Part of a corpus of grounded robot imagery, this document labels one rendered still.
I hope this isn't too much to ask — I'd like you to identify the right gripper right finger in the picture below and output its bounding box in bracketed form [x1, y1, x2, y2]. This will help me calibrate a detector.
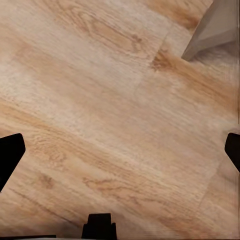
[224, 132, 240, 172]

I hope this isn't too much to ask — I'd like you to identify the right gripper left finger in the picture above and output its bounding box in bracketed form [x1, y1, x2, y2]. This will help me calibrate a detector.
[0, 133, 26, 192]

